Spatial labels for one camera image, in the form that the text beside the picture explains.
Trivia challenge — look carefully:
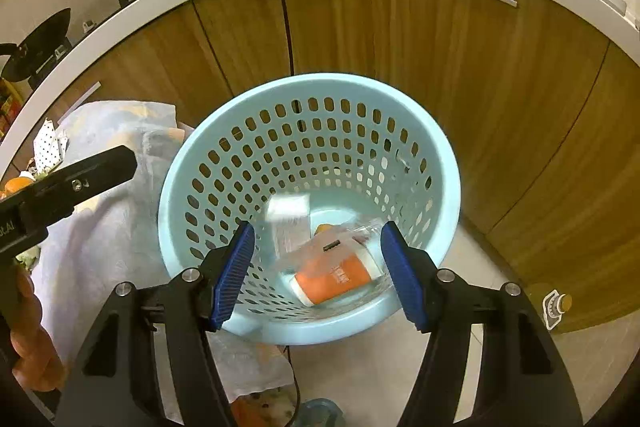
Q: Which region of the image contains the white packet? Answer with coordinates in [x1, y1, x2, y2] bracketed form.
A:
[265, 193, 312, 224]

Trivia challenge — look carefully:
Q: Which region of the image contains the person's left hand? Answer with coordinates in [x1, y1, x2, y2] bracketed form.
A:
[7, 263, 67, 394]

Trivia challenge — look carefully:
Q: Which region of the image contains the light blue perforated basket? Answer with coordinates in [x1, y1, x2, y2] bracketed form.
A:
[158, 73, 462, 347]

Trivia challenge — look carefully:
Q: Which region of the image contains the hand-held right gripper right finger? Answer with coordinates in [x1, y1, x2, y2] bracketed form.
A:
[380, 221, 586, 427]

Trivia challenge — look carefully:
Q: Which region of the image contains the fan print cloth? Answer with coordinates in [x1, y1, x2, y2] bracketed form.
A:
[40, 101, 296, 403]

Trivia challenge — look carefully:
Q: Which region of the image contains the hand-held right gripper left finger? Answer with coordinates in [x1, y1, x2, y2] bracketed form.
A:
[55, 221, 257, 427]

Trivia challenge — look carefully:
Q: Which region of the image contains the orange and white bottle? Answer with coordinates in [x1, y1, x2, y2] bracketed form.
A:
[290, 252, 386, 308]

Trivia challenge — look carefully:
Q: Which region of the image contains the orange wrapper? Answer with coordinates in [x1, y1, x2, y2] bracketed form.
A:
[0, 174, 36, 200]

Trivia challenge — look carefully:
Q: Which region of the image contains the dark sauce bottle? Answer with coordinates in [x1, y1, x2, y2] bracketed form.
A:
[0, 79, 21, 138]

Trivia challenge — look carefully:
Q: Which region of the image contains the black power cable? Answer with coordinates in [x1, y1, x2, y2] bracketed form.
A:
[276, 0, 302, 427]

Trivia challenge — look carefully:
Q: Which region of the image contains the blue round container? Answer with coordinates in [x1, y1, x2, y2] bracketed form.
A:
[300, 398, 346, 427]

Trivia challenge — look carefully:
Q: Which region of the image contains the polka dot packet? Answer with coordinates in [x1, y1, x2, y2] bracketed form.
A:
[32, 118, 69, 172]

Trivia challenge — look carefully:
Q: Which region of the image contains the orange printed bag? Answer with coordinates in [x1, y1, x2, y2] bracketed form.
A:
[232, 389, 296, 427]

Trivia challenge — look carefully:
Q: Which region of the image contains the black wok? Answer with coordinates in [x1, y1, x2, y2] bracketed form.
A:
[0, 8, 72, 82]

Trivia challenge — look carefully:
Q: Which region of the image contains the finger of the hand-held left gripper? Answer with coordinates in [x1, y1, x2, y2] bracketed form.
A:
[20, 144, 137, 228]

